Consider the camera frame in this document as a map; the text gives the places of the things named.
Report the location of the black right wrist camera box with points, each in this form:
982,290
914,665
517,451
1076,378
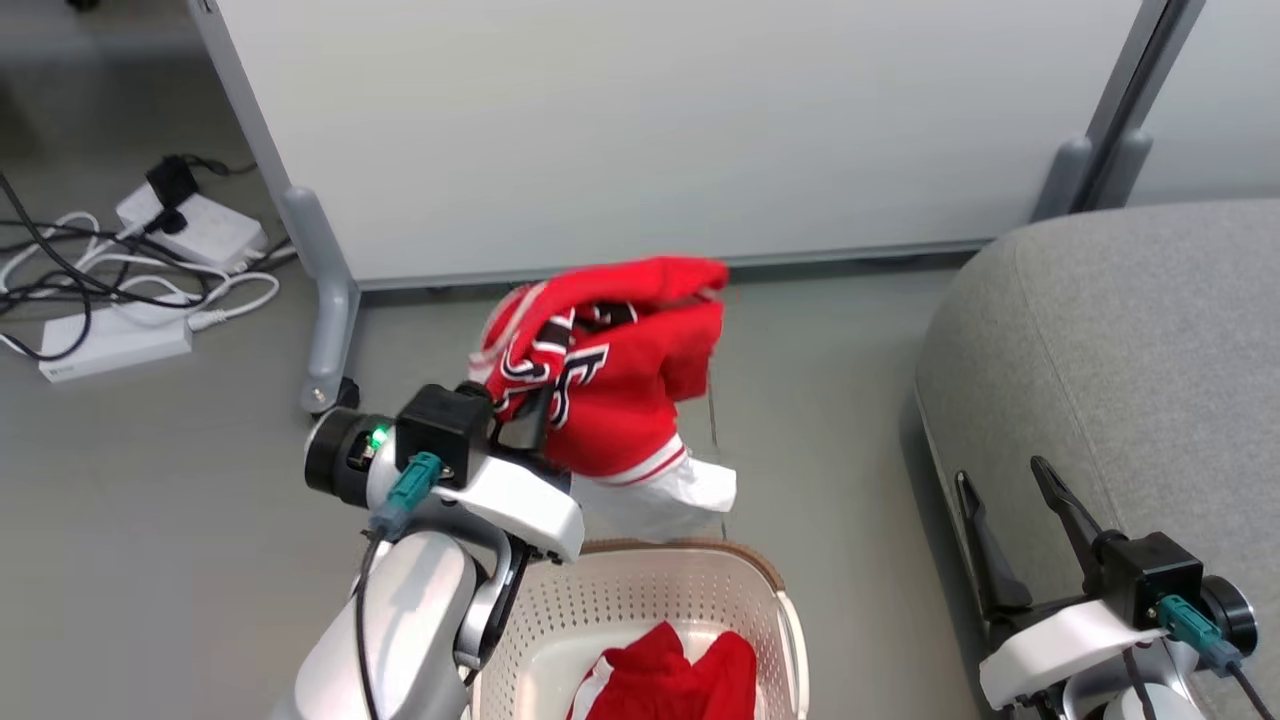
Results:
1150,580

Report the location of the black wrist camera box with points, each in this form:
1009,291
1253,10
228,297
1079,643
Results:
1150,580
440,425

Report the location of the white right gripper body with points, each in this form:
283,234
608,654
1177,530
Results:
1060,650

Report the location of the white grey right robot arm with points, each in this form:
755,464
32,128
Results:
1160,700

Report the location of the white power strip with plugs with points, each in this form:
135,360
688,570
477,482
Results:
215,235

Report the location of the narrow white partition panel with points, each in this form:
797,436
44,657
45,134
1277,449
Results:
1230,100

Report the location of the small black plug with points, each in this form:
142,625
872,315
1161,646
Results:
170,220

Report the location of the white perforated basket brown rim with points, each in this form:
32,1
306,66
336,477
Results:
640,590

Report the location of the red shorts with white stripe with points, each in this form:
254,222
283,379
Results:
670,680

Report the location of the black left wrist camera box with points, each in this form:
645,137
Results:
440,425

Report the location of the black power adapter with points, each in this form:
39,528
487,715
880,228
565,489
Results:
172,182

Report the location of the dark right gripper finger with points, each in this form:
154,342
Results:
1072,515
990,560

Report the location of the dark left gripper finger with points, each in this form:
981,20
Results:
540,415
478,391

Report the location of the grey fabric sofa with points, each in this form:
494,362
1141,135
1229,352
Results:
1130,350

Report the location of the wide white partition panel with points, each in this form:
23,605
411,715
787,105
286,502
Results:
650,120

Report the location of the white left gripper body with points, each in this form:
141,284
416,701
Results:
520,500

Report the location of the red jersey with white trim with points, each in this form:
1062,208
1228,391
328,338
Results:
630,390

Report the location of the long white power strip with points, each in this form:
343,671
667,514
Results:
110,348

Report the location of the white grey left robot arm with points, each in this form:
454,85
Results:
420,620

